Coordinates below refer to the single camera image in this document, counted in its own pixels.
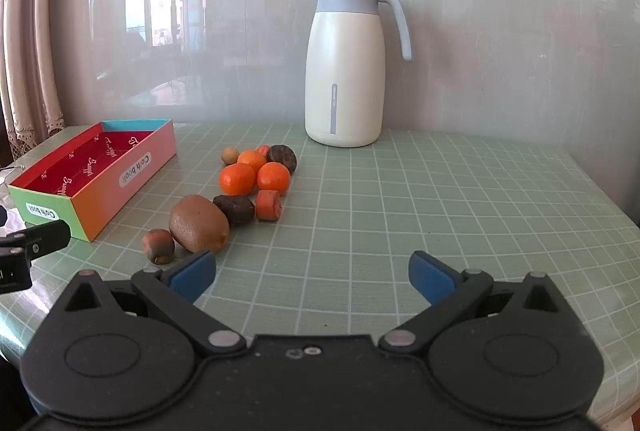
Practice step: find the orange carrot piece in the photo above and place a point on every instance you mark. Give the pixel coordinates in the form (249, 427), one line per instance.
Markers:
(268, 206)

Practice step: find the metal-framed glasses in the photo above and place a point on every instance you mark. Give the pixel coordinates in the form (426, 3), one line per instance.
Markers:
(19, 166)

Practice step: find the small brown nut front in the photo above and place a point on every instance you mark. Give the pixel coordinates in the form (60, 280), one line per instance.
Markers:
(157, 245)

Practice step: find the brown kiwi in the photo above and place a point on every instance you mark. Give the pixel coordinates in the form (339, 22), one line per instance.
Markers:
(197, 223)

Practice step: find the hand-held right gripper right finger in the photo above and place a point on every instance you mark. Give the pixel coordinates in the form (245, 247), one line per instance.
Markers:
(430, 278)

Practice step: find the small red fruit piece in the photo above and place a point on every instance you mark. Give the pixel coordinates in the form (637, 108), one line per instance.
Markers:
(263, 151)

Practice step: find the dark brown passion fruit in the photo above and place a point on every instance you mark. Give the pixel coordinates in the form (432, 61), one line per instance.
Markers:
(283, 157)
(234, 209)

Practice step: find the small tan longan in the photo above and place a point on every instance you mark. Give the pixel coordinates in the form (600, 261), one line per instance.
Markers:
(230, 155)

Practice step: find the white thermos jug, blue-grey lid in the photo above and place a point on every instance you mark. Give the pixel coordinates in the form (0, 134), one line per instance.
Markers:
(345, 76)

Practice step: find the colourful cardboard box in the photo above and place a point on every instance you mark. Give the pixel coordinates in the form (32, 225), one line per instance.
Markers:
(115, 196)

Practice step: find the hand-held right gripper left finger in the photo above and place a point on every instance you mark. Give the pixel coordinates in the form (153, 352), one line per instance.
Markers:
(192, 277)

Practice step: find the beige curtain with lace hem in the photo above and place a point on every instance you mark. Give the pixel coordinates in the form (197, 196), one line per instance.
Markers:
(25, 61)

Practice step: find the green checked tablecloth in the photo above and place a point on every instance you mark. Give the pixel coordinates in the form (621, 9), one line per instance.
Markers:
(400, 211)

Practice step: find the orange tangerine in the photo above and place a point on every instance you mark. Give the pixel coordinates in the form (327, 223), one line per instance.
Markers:
(273, 177)
(251, 159)
(237, 179)

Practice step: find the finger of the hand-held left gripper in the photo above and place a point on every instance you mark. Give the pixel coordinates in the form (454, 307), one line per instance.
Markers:
(45, 237)

